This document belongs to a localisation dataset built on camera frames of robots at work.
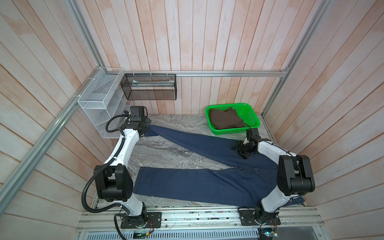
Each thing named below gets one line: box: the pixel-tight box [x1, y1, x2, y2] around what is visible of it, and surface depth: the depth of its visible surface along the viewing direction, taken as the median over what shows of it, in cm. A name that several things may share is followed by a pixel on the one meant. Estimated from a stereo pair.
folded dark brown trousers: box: [209, 107, 245, 129], surface depth 110 cm
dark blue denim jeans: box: [133, 125, 305, 208], surface depth 87 cm
